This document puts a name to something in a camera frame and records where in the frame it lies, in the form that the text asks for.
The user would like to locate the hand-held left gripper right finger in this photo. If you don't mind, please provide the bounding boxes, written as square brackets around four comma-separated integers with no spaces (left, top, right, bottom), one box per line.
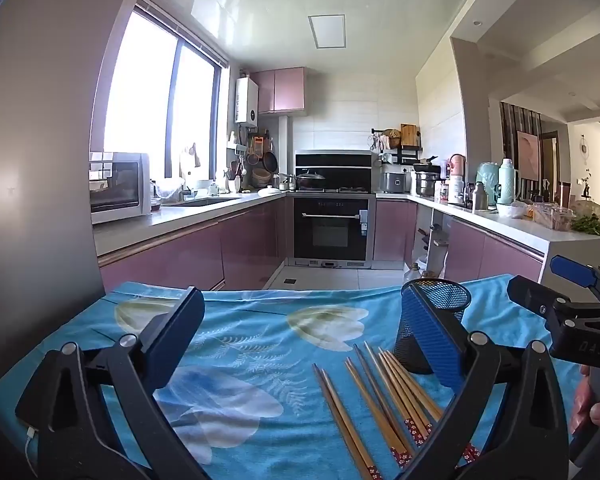
[401,282,581,480]

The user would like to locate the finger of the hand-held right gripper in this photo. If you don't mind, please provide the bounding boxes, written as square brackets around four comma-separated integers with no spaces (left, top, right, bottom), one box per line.
[506,274,596,331]
[550,254,600,303]

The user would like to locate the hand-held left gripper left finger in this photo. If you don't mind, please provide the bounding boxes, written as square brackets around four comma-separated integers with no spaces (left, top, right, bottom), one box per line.
[14,286,208,480]

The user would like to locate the black mesh pen holder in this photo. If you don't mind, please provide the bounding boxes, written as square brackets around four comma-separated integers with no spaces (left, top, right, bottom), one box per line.
[394,279,472,375]

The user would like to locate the bunch of bamboo chopsticks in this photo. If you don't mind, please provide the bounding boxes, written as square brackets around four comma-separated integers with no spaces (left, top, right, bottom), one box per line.
[312,341,481,480]

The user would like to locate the person's right hand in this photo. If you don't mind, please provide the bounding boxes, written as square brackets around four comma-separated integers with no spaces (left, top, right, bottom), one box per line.
[569,365,600,435]

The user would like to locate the green leafy herbs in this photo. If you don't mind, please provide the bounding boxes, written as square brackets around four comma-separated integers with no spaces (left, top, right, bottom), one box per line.
[571,214,600,237]

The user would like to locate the clear plastic container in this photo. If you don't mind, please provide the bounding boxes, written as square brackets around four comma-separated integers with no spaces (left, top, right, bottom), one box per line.
[531,202,577,231]

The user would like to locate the pink kitchen base cabinets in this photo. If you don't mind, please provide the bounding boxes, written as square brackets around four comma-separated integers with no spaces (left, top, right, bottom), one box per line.
[374,199,548,286]
[97,195,294,292]

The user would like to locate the blue floral tablecloth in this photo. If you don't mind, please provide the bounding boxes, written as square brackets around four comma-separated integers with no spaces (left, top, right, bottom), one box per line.
[0,274,581,480]

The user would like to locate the green thermos flask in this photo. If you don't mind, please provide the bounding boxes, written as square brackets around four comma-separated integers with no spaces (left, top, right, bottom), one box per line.
[496,158,522,205]

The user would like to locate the black built-in oven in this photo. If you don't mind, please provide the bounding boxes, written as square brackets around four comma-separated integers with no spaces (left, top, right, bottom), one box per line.
[293,196,371,262]

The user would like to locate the steel steamer pot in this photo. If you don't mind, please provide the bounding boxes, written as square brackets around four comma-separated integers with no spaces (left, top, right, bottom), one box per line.
[414,162,442,197]

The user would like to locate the white microwave oven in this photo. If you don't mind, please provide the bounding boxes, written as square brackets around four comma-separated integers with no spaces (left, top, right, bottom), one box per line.
[90,152,152,225]

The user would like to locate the black range hood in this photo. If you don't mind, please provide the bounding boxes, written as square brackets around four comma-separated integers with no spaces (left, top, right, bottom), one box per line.
[295,151,374,192]

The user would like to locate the wok with glass lid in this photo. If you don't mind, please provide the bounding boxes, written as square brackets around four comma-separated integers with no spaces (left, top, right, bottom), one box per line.
[296,170,327,191]

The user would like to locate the white gas water heater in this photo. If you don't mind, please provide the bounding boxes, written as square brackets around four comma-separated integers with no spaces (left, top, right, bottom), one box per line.
[235,78,259,127]

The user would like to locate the large kitchen window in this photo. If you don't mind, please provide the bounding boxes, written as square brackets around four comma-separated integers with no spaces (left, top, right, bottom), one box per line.
[102,2,229,196]

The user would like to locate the ceiling light panel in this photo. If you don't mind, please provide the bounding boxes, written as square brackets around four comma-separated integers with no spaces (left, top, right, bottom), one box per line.
[308,14,346,50]

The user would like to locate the pink wall painting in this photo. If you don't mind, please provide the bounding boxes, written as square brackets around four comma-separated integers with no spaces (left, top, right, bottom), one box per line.
[517,130,542,181]

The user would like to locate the white cable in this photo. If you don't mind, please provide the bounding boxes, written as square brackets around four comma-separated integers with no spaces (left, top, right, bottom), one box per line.
[24,425,43,480]

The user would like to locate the black wall shelf rack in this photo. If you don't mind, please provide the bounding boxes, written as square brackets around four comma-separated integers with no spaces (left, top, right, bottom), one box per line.
[371,127,422,166]

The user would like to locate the pink upper wall cabinet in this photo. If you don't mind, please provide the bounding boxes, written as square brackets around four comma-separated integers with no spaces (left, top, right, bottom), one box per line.
[250,67,307,115]

